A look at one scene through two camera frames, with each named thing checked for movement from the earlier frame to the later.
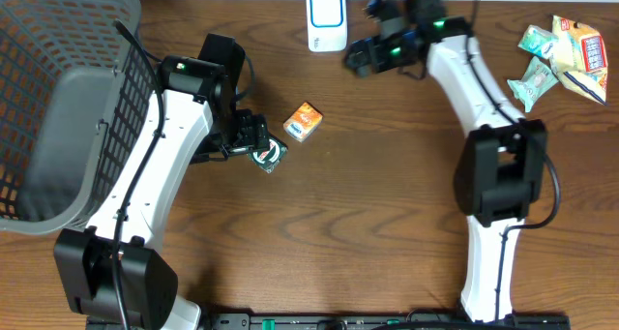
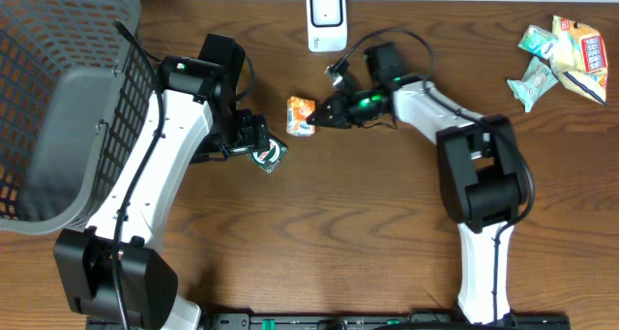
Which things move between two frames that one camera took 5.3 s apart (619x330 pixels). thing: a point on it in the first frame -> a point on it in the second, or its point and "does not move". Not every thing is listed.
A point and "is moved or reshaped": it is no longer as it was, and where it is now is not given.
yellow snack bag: [580, 57] does not move
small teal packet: [539, 42] does not move
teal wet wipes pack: [538, 81] does not move
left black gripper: [252, 134] does not move
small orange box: [303, 122] is moved or reshaped
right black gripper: [374, 58] -> [338, 112]
